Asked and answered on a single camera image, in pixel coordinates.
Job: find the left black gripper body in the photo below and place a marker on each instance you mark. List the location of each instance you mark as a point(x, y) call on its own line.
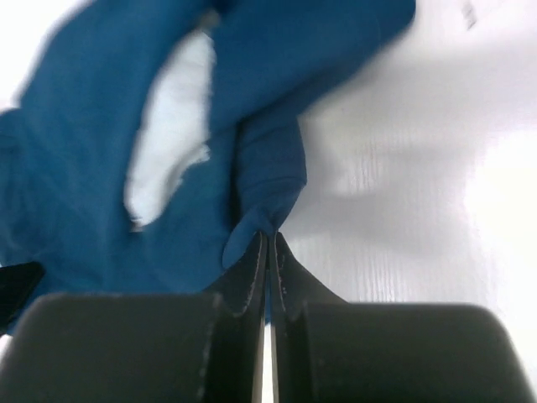
point(17, 284)

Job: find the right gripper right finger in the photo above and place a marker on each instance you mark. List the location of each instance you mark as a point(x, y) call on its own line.
point(330, 350)

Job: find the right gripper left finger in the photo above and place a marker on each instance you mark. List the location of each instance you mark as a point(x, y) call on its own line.
point(202, 347)

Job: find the blue mickey t shirt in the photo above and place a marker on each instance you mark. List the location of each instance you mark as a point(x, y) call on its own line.
point(155, 138)

